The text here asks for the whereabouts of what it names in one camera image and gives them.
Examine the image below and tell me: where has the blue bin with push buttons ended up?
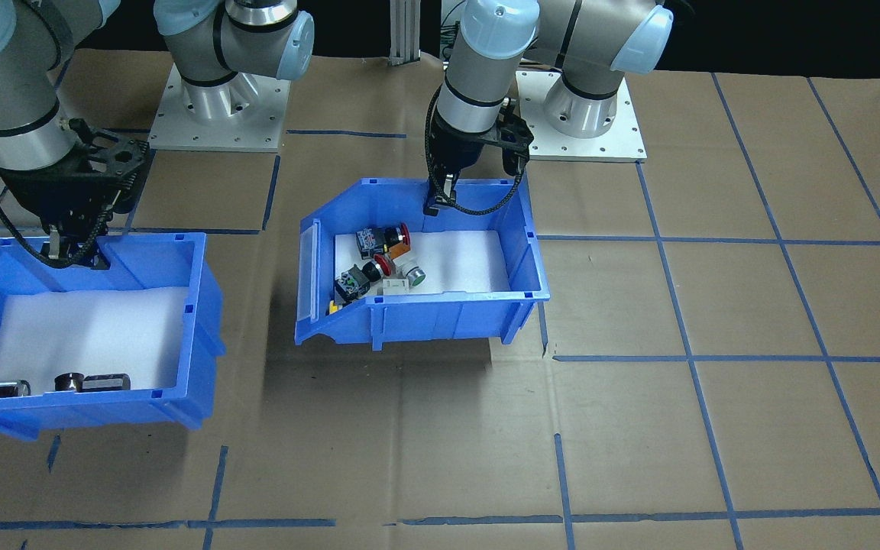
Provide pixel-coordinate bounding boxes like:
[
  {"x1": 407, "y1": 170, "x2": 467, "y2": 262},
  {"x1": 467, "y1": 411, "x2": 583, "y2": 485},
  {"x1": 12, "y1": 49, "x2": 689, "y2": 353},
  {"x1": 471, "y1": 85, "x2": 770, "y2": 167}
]
[{"x1": 293, "y1": 177, "x2": 552, "y2": 351}]

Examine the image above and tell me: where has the blue bin with black capacitors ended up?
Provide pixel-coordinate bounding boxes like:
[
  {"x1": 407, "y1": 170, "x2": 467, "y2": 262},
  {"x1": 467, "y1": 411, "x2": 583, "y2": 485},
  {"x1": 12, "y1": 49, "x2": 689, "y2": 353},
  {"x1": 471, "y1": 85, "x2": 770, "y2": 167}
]
[{"x1": 0, "y1": 231, "x2": 227, "y2": 442}]

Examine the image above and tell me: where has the red mushroom push button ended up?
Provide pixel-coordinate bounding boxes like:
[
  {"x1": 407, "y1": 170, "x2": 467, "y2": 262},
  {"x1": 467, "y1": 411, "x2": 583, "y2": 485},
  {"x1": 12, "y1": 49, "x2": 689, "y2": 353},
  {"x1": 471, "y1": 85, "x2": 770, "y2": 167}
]
[
  {"x1": 333, "y1": 254, "x2": 396, "y2": 305},
  {"x1": 354, "y1": 223, "x2": 413, "y2": 258}
]

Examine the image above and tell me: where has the white foam bin liner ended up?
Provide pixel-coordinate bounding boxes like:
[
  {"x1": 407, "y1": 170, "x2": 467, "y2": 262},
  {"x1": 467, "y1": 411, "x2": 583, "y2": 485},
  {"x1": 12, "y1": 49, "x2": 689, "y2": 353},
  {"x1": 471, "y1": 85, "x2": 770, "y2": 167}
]
[
  {"x1": 0, "y1": 286, "x2": 190, "y2": 392},
  {"x1": 333, "y1": 229, "x2": 516, "y2": 297}
]

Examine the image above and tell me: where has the orange white pilot lamp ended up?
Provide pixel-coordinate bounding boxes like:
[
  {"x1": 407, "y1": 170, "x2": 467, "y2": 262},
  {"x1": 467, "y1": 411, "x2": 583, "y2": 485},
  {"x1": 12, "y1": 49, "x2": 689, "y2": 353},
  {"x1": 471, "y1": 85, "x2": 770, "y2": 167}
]
[{"x1": 388, "y1": 243, "x2": 428, "y2": 291}]

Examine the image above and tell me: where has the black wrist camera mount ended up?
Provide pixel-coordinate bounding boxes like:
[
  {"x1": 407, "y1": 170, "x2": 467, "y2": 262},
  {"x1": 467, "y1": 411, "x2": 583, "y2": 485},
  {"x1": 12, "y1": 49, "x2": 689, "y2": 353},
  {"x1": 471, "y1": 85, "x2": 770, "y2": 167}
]
[
  {"x1": 66, "y1": 121, "x2": 157, "y2": 201},
  {"x1": 482, "y1": 103, "x2": 538, "y2": 178}
]

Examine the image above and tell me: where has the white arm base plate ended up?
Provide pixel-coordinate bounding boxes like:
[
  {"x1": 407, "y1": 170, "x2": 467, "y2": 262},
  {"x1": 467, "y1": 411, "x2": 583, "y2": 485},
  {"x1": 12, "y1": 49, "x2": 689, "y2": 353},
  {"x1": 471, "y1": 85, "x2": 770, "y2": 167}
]
[
  {"x1": 516, "y1": 70, "x2": 649, "y2": 163},
  {"x1": 148, "y1": 65, "x2": 292, "y2": 154}
]

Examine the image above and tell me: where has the aluminium frame post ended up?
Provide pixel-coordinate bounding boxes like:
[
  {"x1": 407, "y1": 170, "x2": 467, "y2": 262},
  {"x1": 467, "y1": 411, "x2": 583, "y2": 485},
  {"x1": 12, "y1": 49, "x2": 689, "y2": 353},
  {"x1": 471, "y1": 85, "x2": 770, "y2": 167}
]
[{"x1": 389, "y1": 0, "x2": 423, "y2": 66}]

